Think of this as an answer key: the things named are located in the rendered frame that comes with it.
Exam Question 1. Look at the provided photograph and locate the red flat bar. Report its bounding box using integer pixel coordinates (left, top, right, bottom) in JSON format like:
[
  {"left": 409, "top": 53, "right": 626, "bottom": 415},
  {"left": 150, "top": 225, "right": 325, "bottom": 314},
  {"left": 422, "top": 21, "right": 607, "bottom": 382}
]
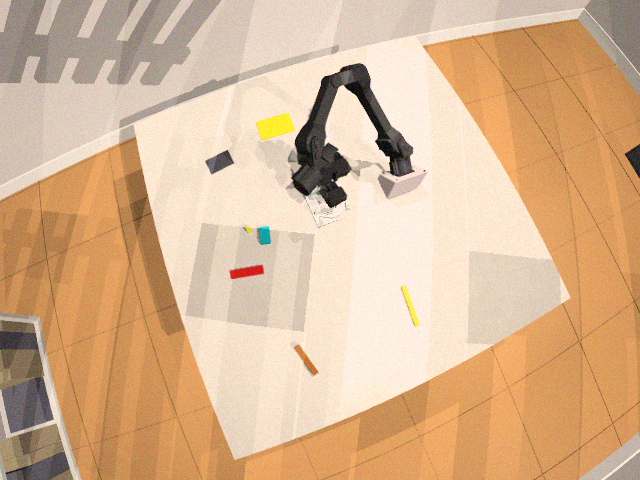
[{"left": 230, "top": 266, "right": 264, "bottom": 279}]

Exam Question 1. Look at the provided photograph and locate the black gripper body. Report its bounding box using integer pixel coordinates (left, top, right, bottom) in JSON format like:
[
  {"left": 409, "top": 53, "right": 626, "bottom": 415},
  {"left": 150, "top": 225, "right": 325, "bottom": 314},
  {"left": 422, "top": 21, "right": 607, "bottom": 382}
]
[{"left": 318, "top": 167, "right": 348, "bottom": 208}]

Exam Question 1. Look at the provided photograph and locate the yellow flat rectangular plate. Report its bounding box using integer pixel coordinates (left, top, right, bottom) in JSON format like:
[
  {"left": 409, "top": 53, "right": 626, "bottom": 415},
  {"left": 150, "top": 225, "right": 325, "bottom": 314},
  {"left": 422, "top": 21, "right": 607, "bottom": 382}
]
[{"left": 256, "top": 113, "right": 295, "bottom": 141}]

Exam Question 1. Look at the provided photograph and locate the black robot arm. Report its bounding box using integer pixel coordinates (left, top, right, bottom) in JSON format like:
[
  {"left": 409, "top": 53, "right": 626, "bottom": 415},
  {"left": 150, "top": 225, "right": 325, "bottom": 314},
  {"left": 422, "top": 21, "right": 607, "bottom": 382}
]
[{"left": 291, "top": 63, "right": 415, "bottom": 196}]

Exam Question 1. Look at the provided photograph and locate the yellow flat bar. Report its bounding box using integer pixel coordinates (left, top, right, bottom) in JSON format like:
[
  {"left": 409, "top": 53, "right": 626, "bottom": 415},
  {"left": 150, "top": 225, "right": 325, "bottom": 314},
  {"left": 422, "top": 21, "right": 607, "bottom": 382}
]
[{"left": 401, "top": 285, "right": 419, "bottom": 327}]

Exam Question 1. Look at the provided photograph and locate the cyan rectangular block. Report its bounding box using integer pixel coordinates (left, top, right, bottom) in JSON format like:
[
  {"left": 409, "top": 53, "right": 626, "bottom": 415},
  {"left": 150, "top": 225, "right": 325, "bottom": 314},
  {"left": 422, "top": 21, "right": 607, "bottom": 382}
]
[{"left": 259, "top": 226, "right": 271, "bottom": 245}]

